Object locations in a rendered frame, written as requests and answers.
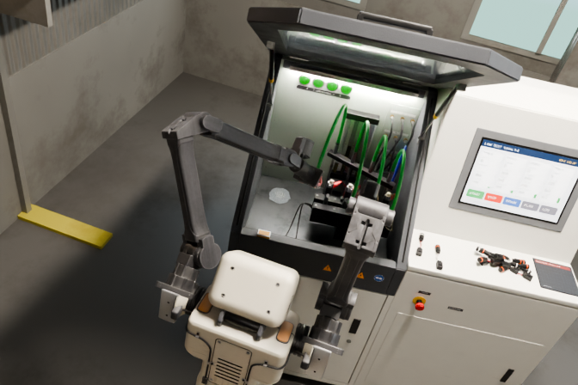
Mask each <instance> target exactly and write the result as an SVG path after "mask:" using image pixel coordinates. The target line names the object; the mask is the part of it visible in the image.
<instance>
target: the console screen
mask: <svg viewBox="0 0 578 385"><path fill-rule="evenodd" d="M577 199H578V150H576V149H572V148H568V147H564V146H560V145H556V144H549V143H545V142H541V141H537V140H533V139H529V138H525V137H518V136H514V135H510V134H506V133H502V132H498V131H491V130H487V129H483V128H479V127H477V130H476V133H475V136H474V137H473V140H472V143H471V145H470V149H469V152H468V154H467V157H466V159H465V161H464V166H463V168H462V170H461V173H460V176H459V177H458V182H457V185H456V186H455V189H454V192H453V195H452V198H451V201H450V203H449V205H448V207H451V208H454V209H459V210H462V211H469V212H474V213H477V214H482V215H485V216H490V217H497V218H500V219H504V220H508V221H512V222H516V223H523V224H527V225H531V226H535V227H539V228H543V229H550V230H555V231H558V232H562V231H563V227H564V225H565V223H566V222H567V220H568V218H569V215H570V213H571V211H572V209H573V207H574V205H575V202H576V200H577Z"/></svg>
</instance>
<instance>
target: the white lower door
mask: <svg viewBox="0 0 578 385"><path fill-rule="evenodd" d="M323 281H324V280H321V279H317V278H310V277H306V276H302V275H299V281H298V287H297V289H296V292H295V295H294V298H293V300H292V305H291V307H290V310H291V311H293V312H295V313H297V314H298V316H299V318H300V323H302V325H303V324H305V325H306V326H310V327H312V326H314V324H315V321H316V318H317V315H319V313H320V310H317V309H314V308H315V305H316V302H317V298H318V295H319V292H320V290H321V287H322V284H323ZM324 282H326V283H329V284H330V283H331V282H329V281H324ZM353 292H355V293H358V295H357V298H356V302H355V305H354V308H353V310H352V313H351V315H350V318H349V320H348V321H346V320H342V319H340V318H339V320H338V321H339V322H341V323H342V325H341V331H340V333H339V335H341V337H340V340H339V343H338V346H337V347H339V348H341V349H343V350H344V352H343V355H342V356H340V355H338V354H335V353H333V352H332V353H331V356H330V358H329V362H328V364H327V367H326V370H325V372H324V374H323V378H326V379H330V380H333V381H338V382H344V383H348V381H349V379H350V377H351V375H352V373H353V371H354V368H355V365H356V364H357V362H358V360H359V357H360V354H361V353H362V350H363V348H364V346H365V344H366V341H367V339H368V337H369V335H370V332H371V330H372V328H373V326H374V323H375V321H376V320H377V318H378V314H379V312H380V310H381V308H382V306H383V304H384V301H385V298H386V297H387V295H386V294H382V293H377V292H374V291H370V290H363V289H359V288H355V287H353ZM310 331H311V328H310ZM310 331H309V333H308V336H309V334H310ZM301 362H302V358H301V357H297V355H296V356H295V355H293V354H290V357H289V359H288V362H287V364H286V366H285V368H284V370H291V371H295V372H299V373H303V374H304V372H305V370H303V369H301V368H300V364H301Z"/></svg>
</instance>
